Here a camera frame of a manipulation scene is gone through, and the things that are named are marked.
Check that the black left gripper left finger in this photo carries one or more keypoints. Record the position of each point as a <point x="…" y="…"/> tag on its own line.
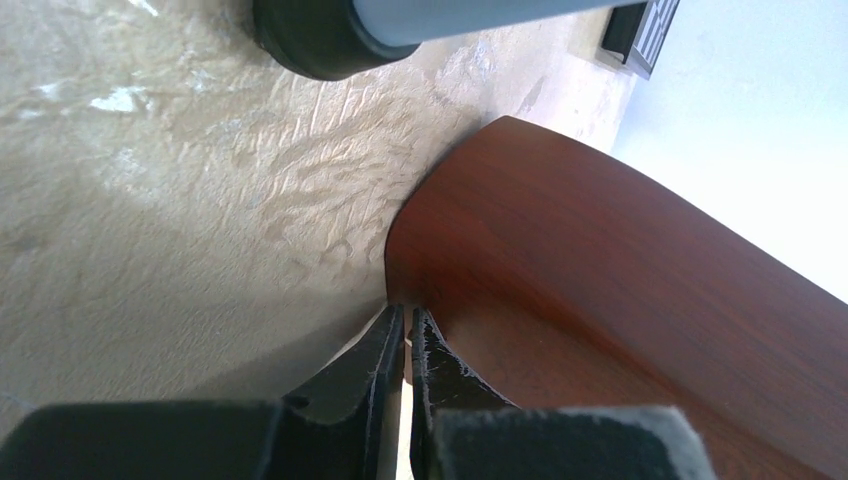
<point x="342" y="423"/>

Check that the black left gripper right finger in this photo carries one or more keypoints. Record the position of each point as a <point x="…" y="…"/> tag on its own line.
<point x="462" y="428"/>

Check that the brown wooden metronome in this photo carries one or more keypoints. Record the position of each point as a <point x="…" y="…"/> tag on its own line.
<point x="565" y="277"/>

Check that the light blue music stand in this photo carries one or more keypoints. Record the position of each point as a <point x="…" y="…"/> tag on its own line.
<point x="332" y="40"/>

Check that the black white chessboard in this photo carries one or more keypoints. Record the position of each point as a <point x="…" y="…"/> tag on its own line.
<point x="635" y="34"/>

